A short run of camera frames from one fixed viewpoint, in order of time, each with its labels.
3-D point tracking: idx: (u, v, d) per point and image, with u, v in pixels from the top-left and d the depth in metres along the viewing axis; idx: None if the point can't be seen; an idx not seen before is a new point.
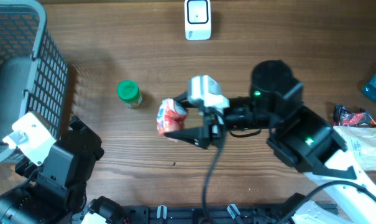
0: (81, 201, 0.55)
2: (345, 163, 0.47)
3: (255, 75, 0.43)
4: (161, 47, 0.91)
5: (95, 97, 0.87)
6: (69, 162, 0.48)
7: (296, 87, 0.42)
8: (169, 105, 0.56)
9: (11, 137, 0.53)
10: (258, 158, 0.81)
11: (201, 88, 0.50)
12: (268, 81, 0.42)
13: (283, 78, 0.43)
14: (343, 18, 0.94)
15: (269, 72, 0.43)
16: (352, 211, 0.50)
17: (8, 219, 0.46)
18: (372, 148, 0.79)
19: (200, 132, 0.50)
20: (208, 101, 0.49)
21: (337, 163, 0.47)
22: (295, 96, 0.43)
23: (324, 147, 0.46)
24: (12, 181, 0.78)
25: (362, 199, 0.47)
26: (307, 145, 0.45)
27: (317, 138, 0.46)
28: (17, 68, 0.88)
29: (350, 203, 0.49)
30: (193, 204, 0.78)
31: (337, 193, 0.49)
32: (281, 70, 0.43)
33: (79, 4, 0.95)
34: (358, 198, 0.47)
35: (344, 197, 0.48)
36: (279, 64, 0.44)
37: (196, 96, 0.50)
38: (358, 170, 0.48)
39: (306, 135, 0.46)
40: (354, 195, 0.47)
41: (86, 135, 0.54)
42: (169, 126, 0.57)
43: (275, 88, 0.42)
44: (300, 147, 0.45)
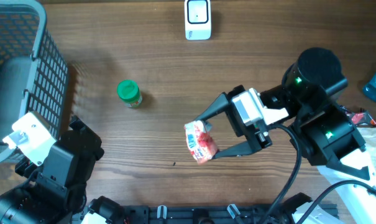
0: (81, 201, 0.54)
2: (360, 162, 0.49)
3: (302, 61, 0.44)
4: (161, 46, 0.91)
5: (95, 96, 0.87)
6: (69, 162, 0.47)
7: (340, 83, 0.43)
8: (200, 128, 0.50)
9: (11, 137, 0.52)
10: (258, 158, 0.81)
11: (255, 106, 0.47)
12: (315, 71, 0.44)
13: (330, 71, 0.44)
14: (345, 18, 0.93)
15: (317, 62, 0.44)
16: (358, 211, 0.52)
17: (8, 219, 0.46)
18: (373, 148, 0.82)
19: (251, 146, 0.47)
20: (272, 119, 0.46)
21: (351, 162, 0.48)
22: (336, 93, 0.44)
23: (342, 144, 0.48)
24: (13, 180, 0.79)
25: (371, 200, 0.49)
26: (326, 139, 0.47)
27: (337, 133, 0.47)
28: (17, 68, 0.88)
29: (358, 203, 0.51)
30: (193, 204, 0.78)
31: (347, 191, 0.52)
32: (330, 62, 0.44)
33: (79, 4, 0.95)
34: (368, 199, 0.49)
35: (355, 196, 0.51)
36: (328, 55, 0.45)
37: (254, 116, 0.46)
38: (372, 172, 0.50)
39: (326, 129, 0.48)
40: (364, 195, 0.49)
41: (86, 135, 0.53)
42: (209, 150, 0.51)
43: (321, 80, 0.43)
44: (319, 139, 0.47)
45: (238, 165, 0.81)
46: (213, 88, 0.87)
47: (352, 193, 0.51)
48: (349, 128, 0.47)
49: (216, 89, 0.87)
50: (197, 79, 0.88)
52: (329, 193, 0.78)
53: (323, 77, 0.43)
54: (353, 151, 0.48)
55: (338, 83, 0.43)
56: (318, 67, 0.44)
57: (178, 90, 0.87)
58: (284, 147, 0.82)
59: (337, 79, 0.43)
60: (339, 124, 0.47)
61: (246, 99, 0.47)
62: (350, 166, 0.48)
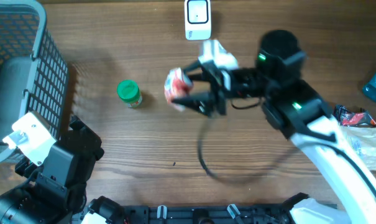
0: (81, 201, 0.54)
2: (325, 128, 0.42)
3: (264, 40, 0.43)
4: (161, 47, 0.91)
5: (95, 96, 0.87)
6: (69, 162, 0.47)
7: (298, 56, 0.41)
8: (178, 74, 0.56)
9: (11, 137, 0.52)
10: (258, 159, 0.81)
11: (212, 50, 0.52)
12: (276, 45, 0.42)
13: (291, 45, 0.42)
14: (344, 18, 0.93)
15: (279, 41, 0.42)
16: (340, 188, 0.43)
17: (8, 219, 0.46)
18: (373, 148, 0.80)
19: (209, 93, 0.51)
20: (220, 61, 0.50)
21: (320, 126, 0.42)
22: (295, 67, 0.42)
23: (311, 117, 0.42)
24: (12, 180, 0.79)
25: (345, 168, 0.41)
26: (295, 109, 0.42)
27: (304, 105, 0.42)
28: (17, 68, 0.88)
29: (336, 177, 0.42)
30: (193, 204, 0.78)
31: (317, 158, 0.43)
32: (291, 39, 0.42)
33: (79, 4, 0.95)
34: (342, 168, 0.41)
35: (327, 165, 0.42)
36: (288, 35, 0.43)
37: (207, 57, 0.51)
38: (340, 137, 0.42)
39: (294, 100, 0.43)
40: (335, 162, 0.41)
41: (85, 135, 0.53)
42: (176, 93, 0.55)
43: (282, 52, 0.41)
44: (288, 110, 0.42)
45: (238, 165, 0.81)
46: None
47: (323, 163, 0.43)
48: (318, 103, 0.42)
49: None
50: None
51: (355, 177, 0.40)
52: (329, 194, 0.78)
53: (282, 50, 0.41)
54: (321, 119, 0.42)
55: (297, 54, 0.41)
56: (278, 42, 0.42)
57: None
58: (284, 147, 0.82)
59: (296, 51, 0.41)
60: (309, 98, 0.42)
61: (207, 45, 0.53)
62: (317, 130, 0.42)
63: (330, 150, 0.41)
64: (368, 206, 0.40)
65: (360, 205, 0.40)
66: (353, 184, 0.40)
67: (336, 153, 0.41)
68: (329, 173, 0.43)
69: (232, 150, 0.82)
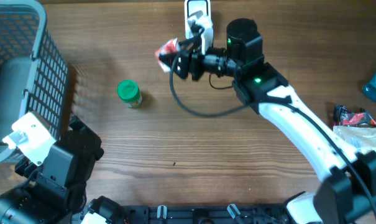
0: (81, 201, 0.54)
2: (281, 92, 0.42)
3: (229, 26, 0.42)
4: (161, 47, 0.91)
5: (96, 97, 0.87)
6: (69, 162, 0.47)
7: (257, 40, 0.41)
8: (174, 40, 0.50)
9: (11, 137, 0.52)
10: (258, 159, 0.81)
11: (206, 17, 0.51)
12: (237, 30, 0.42)
13: (252, 30, 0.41)
14: (343, 18, 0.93)
15: (242, 27, 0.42)
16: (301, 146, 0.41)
17: (8, 219, 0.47)
18: (373, 148, 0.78)
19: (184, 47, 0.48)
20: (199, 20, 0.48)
21: (276, 93, 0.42)
22: (256, 49, 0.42)
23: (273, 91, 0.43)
24: (12, 180, 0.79)
25: (301, 124, 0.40)
26: (254, 83, 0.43)
27: (266, 82, 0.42)
28: (17, 68, 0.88)
29: (294, 134, 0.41)
30: (193, 204, 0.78)
31: (274, 120, 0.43)
32: (252, 25, 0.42)
33: (79, 5, 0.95)
34: (298, 124, 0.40)
35: (284, 124, 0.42)
36: (250, 22, 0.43)
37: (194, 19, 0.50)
38: (295, 99, 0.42)
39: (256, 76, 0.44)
40: (291, 119, 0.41)
41: (86, 135, 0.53)
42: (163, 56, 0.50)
43: (242, 37, 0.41)
44: (252, 87, 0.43)
45: (238, 165, 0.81)
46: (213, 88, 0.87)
47: (283, 125, 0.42)
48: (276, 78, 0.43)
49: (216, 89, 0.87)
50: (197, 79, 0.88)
51: (311, 130, 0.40)
52: None
53: (244, 33, 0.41)
54: (279, 88, 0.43)
55: (255, 38, 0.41)
56: (240, 27, 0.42)
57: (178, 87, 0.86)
58: (284, 147, 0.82)
59: (255, 35, 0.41)
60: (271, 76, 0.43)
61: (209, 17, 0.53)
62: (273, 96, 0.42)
63: (284, 105, 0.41)
64: (326, 156, 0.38)
65: (319, 156, 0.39)
66: (309, 137, 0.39)
67: (290, 109, 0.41)
68: (289, 134, 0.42)
69: (232, 150, 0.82)
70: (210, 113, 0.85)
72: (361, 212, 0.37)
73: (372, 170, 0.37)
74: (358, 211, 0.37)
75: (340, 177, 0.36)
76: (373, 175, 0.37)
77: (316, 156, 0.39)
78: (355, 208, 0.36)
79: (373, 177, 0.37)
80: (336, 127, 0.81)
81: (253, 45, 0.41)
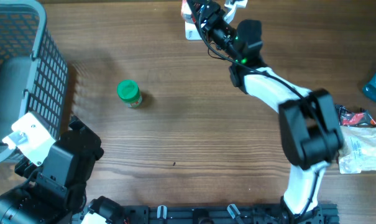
0: (81, 201, 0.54)
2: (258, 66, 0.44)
3: (240, 25, 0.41)
4: (161, 47, 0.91)
5: (96, 96, 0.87)
6: (69, 162, 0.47)
7: (257, 45, 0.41)
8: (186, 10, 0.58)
9: (11, 138, 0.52)
10: (258, 159, 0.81)
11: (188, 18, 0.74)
12: (242, 30, 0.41)
13: (255, 33, 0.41)
14: (343, 18, 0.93)
15: (250, 28, 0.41)
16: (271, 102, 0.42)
17: (8, 219, 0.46)
18: (373, 148, 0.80)
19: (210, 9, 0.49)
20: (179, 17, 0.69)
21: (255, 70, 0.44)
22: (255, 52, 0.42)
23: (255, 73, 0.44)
24: (12, 180, 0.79)
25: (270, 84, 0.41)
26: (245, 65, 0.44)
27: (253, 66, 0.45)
28: (17, 68, 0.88)
29: (263, 91, 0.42)
30: (193, 204, 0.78)
31: (250, 86, 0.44)
32: (258, 28, 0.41)
33: (79, 4, 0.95)
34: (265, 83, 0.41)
35: (255, 86, 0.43)
36: (258, 25, 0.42)
37: None
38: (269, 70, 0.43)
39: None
40: (261, 82, 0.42)
41: (86, 135, 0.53)
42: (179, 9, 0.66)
43: (246, 39, 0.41)
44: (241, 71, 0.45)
45: (238, 165, 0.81)
46: (213, 88, 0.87)
47: (256, 89, 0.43)
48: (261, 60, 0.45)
49: (216, 89, 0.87)
50: (197, 79, 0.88)
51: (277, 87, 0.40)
52: (329, 193, 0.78)
53: (250, 38, 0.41)
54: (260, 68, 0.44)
55: (258, 42, 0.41)
56: (245, 27, 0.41)
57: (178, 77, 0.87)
58: None
59: (257, 38, 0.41)
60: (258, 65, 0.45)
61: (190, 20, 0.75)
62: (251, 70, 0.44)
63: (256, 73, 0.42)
64: (284, 98, 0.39)
65: (278, 98, 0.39)
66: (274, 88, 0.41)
67: (262, 74, 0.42)
68: (262, 96, 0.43)
69: (232, 150, 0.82)
70: (210, 114, 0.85)
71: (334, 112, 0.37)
72: (320, 147, 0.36)
73: (322, 103, 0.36)
74: (316, 143, 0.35)
75: (292, 104, 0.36)
76: (327, 110, 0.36)
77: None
78: (311, 139, 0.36)
79: (324, 111, 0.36)
80: None
81: (254, 48, 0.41)
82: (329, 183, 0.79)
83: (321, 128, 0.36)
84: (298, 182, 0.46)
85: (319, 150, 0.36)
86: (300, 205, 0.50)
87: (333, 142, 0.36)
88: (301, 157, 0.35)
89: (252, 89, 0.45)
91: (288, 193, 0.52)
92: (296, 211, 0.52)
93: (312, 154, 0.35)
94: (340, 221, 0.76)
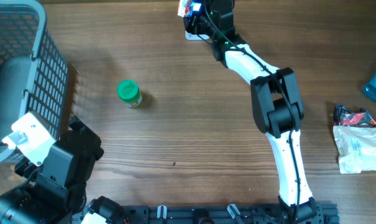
0: (81, 201, 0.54)
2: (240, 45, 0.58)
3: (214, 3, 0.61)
4: (161, 46, 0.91)
5: (96, 96, 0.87)
6: (69, 162, 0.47)
7: (228, 14, 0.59)
8: None
9: (10, 137, 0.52)
10: (258, 158, 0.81)
11: None
12: (217, 7, 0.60)
13: (227, 7, 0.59)
14: (343, 18, 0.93)
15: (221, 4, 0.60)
16: (242, 73, 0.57)
17: (8, 219, 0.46)
18: (373, 148, 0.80)
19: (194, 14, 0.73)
20: None
21: (236, 52, 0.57)
22: (227, 22, 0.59)
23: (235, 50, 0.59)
24: (12, 180, 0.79)
25: (245, 60, 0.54)
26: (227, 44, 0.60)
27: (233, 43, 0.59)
28: (17, 68, 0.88)
29: (237, 65, 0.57)
30: (193, 203, 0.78)
31: (232, 64, 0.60)
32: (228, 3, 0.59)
33: (79, 4, 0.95)
34: (242, 58, 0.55)
35: (233, 60, 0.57)
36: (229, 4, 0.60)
37: None
38: (248, 50, 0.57)
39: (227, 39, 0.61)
40: (239, 58, 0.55)
41: (86, 135, 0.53)
42: None
43: (220, 12, 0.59)
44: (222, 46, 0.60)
45: (238, 165, 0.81)
46: (213, 88, 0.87)
47: (235, 63, 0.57)
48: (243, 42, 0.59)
49: (216, 89, 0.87)
50: (197, 79, 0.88)
51: (250, 61, 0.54)
52: (329, 193, 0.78)
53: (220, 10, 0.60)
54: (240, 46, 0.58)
55: (229, 13, 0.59)
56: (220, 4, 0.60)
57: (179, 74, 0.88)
58: None
59: (229, 12, 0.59)
60: (236, 41, 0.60)
61: None
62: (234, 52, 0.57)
63: (237, 50, 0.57)
64: (256, 72, 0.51)
65: (252, 73, 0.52)
66: (246, 61, 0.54)
67: (241, 51, 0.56)
68: (238, 69, 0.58)
69: (232, 150, 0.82)
70: (210, 114, 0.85)
71: (295, 88, 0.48)
72: (283, 116, 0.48)
73: (287, 79, 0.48)
74: (279, 112, 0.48)
75: (262, 81, 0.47)
76: (290, 84, 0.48)
77: (250, 74, 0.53)
78: (275, 109, 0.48)
79: (286, 86, 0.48)
80: (335, 127, 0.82)
81: (227, 18, 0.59)
82: (329, 183, 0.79)
83: (285, 101, 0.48)
84: (280, 158, 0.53)
85: (282, 118, 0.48)
86: (291, 191, 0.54)
87: (294, 111, 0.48)
88: (268, 123, 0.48)
89: (233, 66, 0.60)
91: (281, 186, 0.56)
92: (290, 202, 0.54)
93: (276, 121, 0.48)
94: (340, 221, 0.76)
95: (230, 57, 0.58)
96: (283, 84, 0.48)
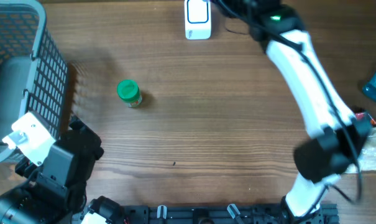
0: (81, 201, 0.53)
2: (296, 37, 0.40)
3: None
4: (161, 46, 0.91)
5: (96, 96, 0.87)
6: (69, 162, 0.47)
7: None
8: None
9: (10, 137, 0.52)
10: (258, 158, 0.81)
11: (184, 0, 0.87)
12: None
13: None
14: (344, 18, 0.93)
15: None
16: (294, 91, 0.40)
17: (9, 219, 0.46)
18: (373, 148, 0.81)
19: None
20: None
21: (291, 50, 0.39)
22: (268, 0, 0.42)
23: (286, 30, 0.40)
24: (12, 180, 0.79)
25: (306, 74, 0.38)
26: (273, 20, 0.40)
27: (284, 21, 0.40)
28: (17, 68, 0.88)
29: (291, 73, 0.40)
30: (193, 204, 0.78)
31: (279, 62, 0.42)
32: None
33: (79, 4, 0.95)
34: (301, 68, 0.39)
35: (280, 68, 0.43)
36: None
37: None
38: (309, 48, 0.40)
39: (275, 13, 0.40)
40: (296, 66, 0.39)
41: (86, 135, 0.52)
42: None
43: None
44: (267, 23, 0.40)
45: (238, 165, 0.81)
46: (214, 88, 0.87)
47: (284, 65, 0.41)
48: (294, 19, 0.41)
49: (216, 89, 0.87)
50: (197, 79, 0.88)
51: (313, 81, 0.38)
52: (328, 194, 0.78)
53: None
54: (293, 32, 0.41)
55: None
56: None
57: (179, 75, 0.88)
58: (284, 146, 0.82)
59: None
60: (289, 18, 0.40)
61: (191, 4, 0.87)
62: (287, 48, 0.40)
63: (292, 47, 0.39)
64: (321, 111, 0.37)
65: (314, 107, 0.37)
66: (307, 77, 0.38)
67: (299, 55, 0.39)
68: (289, 81, 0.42)
69: (232, 149, 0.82)
70: (210, 113, 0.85)
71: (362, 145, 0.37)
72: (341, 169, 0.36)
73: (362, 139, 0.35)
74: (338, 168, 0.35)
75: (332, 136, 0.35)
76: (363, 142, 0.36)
77: (311, 107, 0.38)
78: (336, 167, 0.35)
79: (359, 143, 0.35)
80: None
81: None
82: None
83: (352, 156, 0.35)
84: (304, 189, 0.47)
85: (330, 177, 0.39)
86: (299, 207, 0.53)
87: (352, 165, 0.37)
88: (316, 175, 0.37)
89: (280, 65, 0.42)
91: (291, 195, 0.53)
92: (296, 215, 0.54)
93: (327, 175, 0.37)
94: (340, 221, 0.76)
95: (279, 52, 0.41)
96: (356, 142, 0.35)
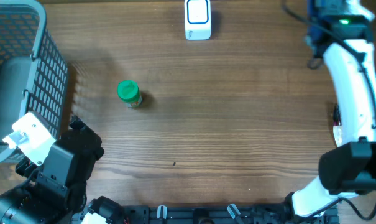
0: (81, 201, 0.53)
2: (360, 46, 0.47)
3: None
4: (161, 47, 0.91)
5: (95, 96, 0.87)
6: (70, 162, 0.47)
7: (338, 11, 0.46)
8: None
9: (11, 137, 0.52)
10: (258, 159, 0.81)
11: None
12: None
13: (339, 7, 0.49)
14: None
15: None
16: (343, 98, 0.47)
17: (9, 219, 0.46)
18: None
19: None
20: None
21: (350, 60, 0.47)
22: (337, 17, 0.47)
23: (352, 33, 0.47)
24: (12, 180, 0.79)
25: (358, 84, 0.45)
26: (340, 23, 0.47)
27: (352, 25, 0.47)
28: (17, 68, 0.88)
29: (343, 81, 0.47)
30: (193, 204, 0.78)
31: (335, 67, 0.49)
32: None
33: (79, 4, 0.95)
34: (355, 78, 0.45)
35: (334, 73, 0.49)
36: None
37: None
38: (368, 60, 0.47)
39: (344, 18, 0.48)
40: (352, 76, 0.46)
41: (86, 135, 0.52)
42: None
43: None
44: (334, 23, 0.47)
45: (238, 165, 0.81)
46: (213, 88, 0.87)
47: (341, 70, 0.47)
48: (362, 28, 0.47)
49: (216, 89, 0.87)
50: (197, 79, 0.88)
51: (363, 93, 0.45)
52: None
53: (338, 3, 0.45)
54: (359, 40, 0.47)
55: None
56: None
57: (179, 75, 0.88)
58: (284, 146, 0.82)
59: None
60: (357, 22, 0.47)
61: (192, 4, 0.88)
62: (347, 55, 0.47)
63: (352, 57, 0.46)
64: (364, 122, 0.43)
65: (358, 118, 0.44)
66: (359, 89, 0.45)
67: (358, 68, 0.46)
68: (339, 87, 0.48)
69: (232, 149, 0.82)
70: (210, 114, 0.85)
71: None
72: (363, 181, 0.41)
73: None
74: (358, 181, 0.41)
75: (364, 150, 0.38)
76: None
77: (355, 117, 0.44)
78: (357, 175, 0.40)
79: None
80: (335, 127, 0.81)
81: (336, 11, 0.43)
82: None
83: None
84: (316, 194, 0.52)
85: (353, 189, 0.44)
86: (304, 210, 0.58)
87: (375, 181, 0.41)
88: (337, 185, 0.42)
89: (334, 70, 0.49)
91: (299, 195, 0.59)
92: (297, 213, 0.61)
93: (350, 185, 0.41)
94: (339, 221, 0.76)
95: (341, 57, 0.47)
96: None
